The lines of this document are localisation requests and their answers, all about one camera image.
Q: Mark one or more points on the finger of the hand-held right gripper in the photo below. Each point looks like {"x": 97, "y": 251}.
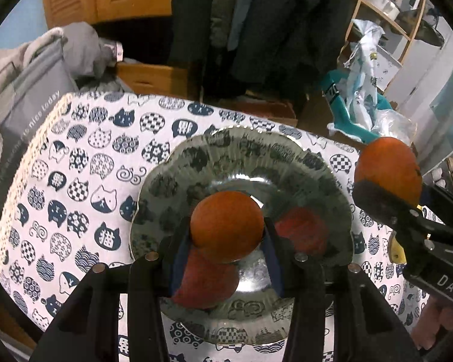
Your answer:
{"x": 381, "y": 200}
{"x": 439, "y": 200}

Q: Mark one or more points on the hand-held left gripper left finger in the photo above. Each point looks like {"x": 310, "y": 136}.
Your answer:
{"x": 179, "y": 258}

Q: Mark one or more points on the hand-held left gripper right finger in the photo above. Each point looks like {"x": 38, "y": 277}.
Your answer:
{"x": 272, "y": 262}

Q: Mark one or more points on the orange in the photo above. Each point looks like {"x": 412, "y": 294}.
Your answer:
{"x": 226, "y": 226}
{"x": 389, "y": 166}

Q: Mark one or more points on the red apple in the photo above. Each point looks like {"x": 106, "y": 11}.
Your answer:
{"x": 207, "y": 282}
{"x": 305, "y": 230}

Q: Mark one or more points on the scalloped glass plate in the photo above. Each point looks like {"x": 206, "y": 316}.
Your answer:
{"x": 166, "y": 203}

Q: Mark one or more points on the person's right hand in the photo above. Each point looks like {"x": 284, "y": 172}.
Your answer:
{"x": 438, "y": 322}

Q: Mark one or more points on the shoe rack with shoes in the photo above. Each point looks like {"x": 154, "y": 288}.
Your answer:
{"x": 451, "y": 169}

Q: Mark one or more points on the clear plastic bag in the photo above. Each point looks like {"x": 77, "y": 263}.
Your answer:
{"x": 394, "y": 124}

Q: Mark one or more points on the plain cardboard box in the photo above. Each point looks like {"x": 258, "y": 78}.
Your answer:
{"x": 313, "y": 113}

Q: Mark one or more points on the teal plastic basket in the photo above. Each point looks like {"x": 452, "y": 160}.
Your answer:
{"x": 336, "y": 98}

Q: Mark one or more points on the white printed rice bag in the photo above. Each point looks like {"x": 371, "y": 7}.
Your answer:
{"x": 362, "y": 71}

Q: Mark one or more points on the white patterned drawer box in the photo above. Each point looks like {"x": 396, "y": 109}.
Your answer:
{"x": 387, "y": 69}

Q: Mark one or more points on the cat print tablecloth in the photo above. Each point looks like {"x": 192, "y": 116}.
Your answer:
{"x": 79, "y": 166}

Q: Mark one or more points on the wooden shelf rack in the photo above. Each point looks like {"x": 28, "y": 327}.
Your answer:
{"x": 407, "y": 30}

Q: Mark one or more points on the dark green hanging bag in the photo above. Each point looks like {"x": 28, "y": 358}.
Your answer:
{"x": 421, "y": 26}

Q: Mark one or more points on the wooden drawer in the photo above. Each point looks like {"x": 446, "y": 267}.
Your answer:
{"x": 151, "y": 79}

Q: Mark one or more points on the black coat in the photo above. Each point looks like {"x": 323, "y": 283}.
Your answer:
{"x": 298, "y": 26}

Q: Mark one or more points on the grey fabric bag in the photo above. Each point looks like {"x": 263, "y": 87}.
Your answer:
{"x": 34, "y": 94}

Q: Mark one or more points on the grey clothes pile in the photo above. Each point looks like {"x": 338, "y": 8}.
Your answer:
{"x": 79, "y": 45}

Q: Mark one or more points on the black jacket with grey panel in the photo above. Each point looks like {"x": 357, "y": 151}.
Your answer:
{"x": 226, "y": 15}

